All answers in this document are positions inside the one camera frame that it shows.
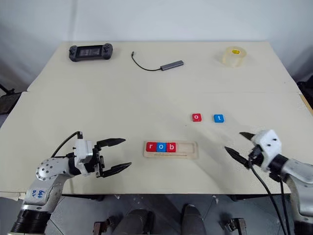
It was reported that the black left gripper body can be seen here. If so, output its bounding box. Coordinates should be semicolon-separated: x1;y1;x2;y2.
91;144;106;178

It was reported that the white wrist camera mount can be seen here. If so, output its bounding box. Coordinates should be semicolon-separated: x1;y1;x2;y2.
250;129;282;172
72;139;95;177

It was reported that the dark rounded robot foot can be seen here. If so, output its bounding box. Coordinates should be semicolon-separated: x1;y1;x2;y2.
114;209;155;235
180;204;206;235

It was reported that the dark grey handheld game console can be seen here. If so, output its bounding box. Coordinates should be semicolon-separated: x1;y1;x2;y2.
68;43;114;62

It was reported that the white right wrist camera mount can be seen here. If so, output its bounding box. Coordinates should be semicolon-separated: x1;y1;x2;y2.
250;129;282;172

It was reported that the wooden letter tray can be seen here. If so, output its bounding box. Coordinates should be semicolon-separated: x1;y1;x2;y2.
142;141;200;160

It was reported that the black stand beside table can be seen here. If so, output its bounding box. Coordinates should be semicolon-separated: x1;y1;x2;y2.
0;83;23;115

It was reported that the dark object beside table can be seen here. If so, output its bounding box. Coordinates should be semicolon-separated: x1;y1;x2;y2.
296;80;313;110

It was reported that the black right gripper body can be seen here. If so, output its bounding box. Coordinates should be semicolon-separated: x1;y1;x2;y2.
248;144;265;166

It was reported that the short black right arm cable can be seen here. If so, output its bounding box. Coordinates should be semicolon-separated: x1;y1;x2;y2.
268;171;292;235

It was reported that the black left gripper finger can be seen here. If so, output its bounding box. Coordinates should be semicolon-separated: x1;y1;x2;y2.
101;162;133;179
95;138;127;150

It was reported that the clear tape roll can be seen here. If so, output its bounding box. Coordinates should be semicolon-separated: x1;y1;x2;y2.
222;46;247;68

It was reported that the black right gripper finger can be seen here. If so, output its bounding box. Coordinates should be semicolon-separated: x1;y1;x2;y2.
239;132;257;142
224;146;251;169

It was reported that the grey USB hub with cable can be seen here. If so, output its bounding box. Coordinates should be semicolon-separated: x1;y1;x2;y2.
131;51;185;72

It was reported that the long black right arm cable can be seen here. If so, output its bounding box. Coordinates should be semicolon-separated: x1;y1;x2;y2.
248;156;288;235

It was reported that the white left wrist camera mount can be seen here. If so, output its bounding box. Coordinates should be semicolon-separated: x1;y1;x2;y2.
72;139;95;177

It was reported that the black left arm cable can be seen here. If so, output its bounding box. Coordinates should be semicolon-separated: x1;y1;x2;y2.
50;131;84;159

